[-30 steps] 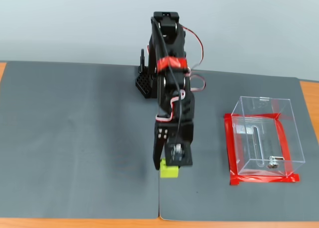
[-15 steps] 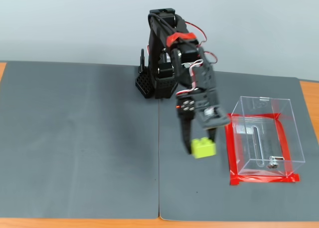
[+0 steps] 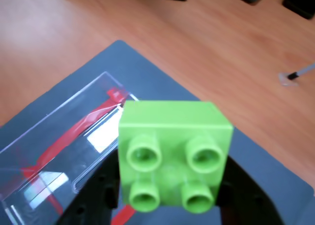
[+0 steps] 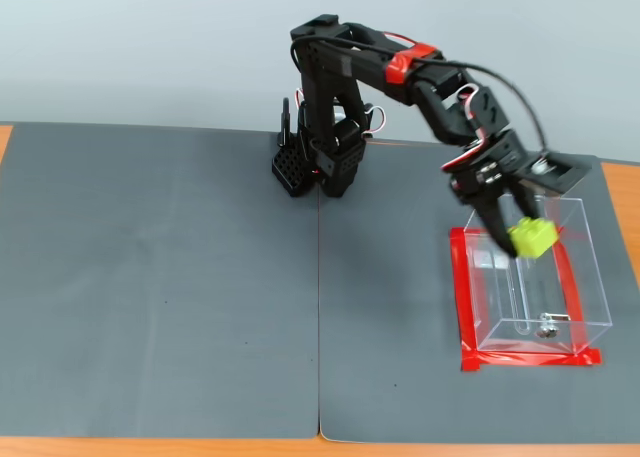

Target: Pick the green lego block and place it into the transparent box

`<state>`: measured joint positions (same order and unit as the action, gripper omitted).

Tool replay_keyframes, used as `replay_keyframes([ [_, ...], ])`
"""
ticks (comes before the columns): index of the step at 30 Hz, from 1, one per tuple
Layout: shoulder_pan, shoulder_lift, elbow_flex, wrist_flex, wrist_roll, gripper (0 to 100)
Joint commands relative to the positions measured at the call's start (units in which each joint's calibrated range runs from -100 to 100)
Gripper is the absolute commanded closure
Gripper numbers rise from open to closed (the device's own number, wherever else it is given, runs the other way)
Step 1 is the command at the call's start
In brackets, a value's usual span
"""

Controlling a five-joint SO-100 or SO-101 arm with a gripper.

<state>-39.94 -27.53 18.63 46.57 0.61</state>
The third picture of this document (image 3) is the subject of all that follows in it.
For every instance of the green lego block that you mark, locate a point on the green lego block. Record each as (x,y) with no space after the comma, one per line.
(172,136)

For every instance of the red tape strip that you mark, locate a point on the red tape strip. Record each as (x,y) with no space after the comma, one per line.
(61,141)
(53,200)
(121,216)

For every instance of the transparent acrylic box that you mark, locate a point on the transparent acrylic box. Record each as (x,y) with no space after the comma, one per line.
(49,126)

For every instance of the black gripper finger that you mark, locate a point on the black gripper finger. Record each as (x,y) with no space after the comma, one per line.
(246,205)
(93,202)

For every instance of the clear tape patch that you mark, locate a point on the clear tape patch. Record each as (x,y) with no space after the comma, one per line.
(285,82)

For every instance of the black box-shaped object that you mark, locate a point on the black box-shaped object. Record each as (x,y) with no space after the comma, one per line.
(302,3)

